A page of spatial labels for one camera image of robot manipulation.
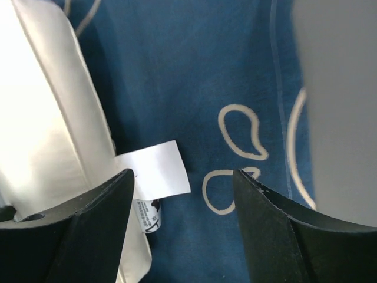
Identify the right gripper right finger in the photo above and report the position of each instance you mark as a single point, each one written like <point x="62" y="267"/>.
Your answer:
<point x="285" y="241"/>

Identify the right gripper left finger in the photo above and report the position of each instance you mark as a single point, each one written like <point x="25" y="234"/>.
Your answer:
<point x="80" y="240"/>

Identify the cream pillow with bear print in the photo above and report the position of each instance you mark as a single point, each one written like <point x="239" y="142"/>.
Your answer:
<point x="55" y="140"/>

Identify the dark blue embroidered pillowcase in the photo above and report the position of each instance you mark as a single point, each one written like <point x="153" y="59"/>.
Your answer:
<point x="220" y="78"/>

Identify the white pillow care label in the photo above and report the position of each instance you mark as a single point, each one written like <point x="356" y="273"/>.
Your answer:
<point x="159" y="173"/>

